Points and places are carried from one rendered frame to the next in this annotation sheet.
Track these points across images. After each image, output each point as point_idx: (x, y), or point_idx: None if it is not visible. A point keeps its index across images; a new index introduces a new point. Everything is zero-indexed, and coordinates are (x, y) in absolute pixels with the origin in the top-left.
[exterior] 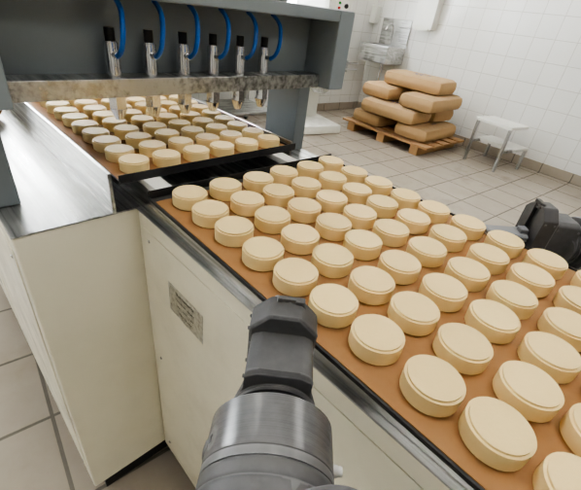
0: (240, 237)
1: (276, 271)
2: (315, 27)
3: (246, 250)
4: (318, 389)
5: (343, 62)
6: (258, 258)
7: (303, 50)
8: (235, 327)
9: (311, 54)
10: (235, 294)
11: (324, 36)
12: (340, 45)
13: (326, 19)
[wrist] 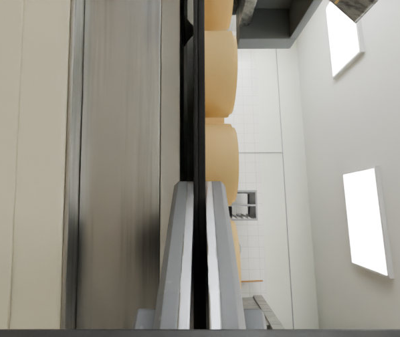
0: (225, 14)
1: (236, 142)
2: (281, 15)
3: (237, 49)
4: (13, 295)
5: (257, 46)
6: (233, 85)
7: (265, 5)
8: None
9: (261, 14)
10: (77, 11)
11: (277, 25)
12: (271, 42)
13: (295, 28)
